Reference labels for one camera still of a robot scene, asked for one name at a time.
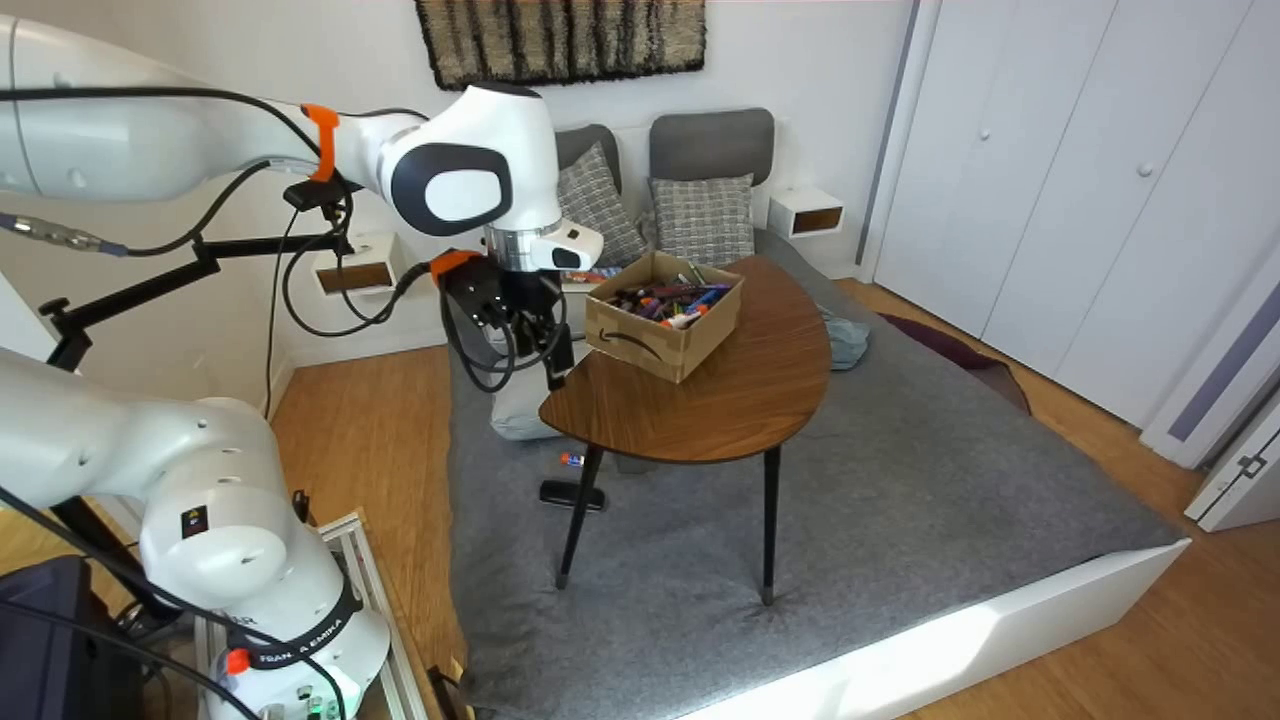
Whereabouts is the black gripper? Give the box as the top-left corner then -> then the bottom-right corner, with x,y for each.
446,258 -> 572,393

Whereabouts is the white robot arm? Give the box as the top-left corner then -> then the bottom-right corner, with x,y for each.
0,20 -> 599,720

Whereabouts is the cardboard box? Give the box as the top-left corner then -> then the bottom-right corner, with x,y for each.
583,251 -> 745,384

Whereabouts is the grey patterned pillow left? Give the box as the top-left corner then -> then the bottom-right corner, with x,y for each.
559,143 -> 644,269

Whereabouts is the grey patterned pillow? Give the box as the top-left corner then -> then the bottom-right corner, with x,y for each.
559,143 -> 644,269
654,174 -> 755,265

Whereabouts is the grey patterned pillow right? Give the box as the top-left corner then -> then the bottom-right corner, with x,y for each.
654,174 -> 755,265

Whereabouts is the wooden side table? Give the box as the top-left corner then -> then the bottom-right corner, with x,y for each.
539,255 -> 831,600

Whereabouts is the grey headboard cushion right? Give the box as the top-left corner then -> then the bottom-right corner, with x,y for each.
647,106 -> 777,183

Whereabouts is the grey bed mattress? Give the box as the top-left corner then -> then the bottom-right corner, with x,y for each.
449,240 -> 1186,720

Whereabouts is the white wardrobe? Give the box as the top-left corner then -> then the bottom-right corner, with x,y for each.
876,0 -> 1280,424

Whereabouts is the white wall shelf right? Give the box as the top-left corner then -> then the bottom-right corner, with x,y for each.
767,192 -> 845,240

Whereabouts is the dark woven wall hanging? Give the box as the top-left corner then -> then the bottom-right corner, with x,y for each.
418,0 -> 708,88

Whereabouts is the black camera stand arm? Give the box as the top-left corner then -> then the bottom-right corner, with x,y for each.
44,179 -> 351,372

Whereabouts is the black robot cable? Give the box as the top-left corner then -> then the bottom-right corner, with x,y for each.
0,84 -> 403,258

